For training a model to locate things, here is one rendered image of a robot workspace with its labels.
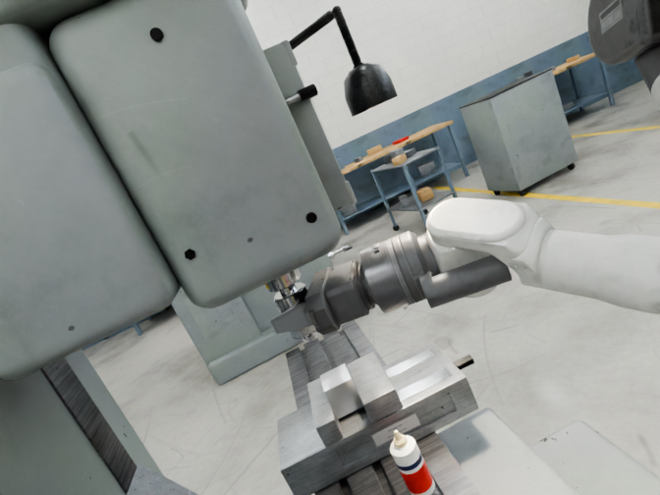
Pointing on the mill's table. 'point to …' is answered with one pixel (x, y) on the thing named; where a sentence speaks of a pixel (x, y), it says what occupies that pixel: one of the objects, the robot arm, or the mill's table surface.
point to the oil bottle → (412, 465)
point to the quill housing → (199, 139)
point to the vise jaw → (374, 387)
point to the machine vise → (462, 398)
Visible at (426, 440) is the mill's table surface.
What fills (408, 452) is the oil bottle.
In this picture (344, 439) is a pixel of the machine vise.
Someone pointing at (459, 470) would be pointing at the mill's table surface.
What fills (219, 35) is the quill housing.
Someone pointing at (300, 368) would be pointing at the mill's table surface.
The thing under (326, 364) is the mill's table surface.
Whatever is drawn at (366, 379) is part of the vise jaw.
